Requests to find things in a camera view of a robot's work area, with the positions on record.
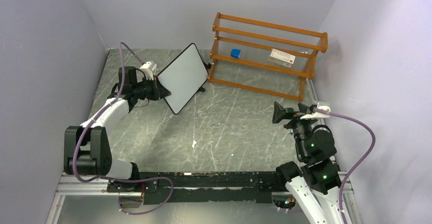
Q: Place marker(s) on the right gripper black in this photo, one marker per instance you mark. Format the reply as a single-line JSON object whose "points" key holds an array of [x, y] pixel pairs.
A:
{"points": [[279, 113]]}

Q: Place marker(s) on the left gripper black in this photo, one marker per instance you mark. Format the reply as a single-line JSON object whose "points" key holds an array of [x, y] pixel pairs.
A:
{"points": [[159, 90]]}

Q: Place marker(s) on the small whiteboard black frame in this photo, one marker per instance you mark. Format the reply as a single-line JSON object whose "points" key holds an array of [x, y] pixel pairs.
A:
{"points": [[183, 77]]}

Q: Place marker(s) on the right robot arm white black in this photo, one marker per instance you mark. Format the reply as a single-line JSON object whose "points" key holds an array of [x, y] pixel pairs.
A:
{"points": [[316, 186]]}

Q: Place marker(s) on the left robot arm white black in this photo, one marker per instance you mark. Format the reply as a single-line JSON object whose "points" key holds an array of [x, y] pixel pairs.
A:
{"points": [[87, 150]]}

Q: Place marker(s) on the white red box on shelf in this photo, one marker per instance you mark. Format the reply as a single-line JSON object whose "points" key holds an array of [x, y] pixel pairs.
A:
{"points": [[281, 58]]}

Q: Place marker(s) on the orange wooden shelf rack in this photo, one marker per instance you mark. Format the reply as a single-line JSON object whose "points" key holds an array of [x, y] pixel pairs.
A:
{"points": [[256, 39]]}

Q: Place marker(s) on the blue eraser on shelf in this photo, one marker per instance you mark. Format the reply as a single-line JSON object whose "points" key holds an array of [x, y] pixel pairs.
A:
{"points": [[235, 53]]}

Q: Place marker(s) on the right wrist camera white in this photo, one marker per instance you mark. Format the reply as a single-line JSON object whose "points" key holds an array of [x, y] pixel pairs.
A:
{"points": [[321, 112]]}

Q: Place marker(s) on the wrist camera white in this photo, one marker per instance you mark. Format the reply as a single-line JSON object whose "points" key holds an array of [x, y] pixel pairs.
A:
{"points": [[149, 68], [321, 112]]}

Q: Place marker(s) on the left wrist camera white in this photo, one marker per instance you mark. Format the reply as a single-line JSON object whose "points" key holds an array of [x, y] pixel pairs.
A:
{"points": [[149, 68]]}

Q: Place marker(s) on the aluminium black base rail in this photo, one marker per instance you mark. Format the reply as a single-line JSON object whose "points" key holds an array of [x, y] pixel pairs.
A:
{"points": [[178, 187]]}

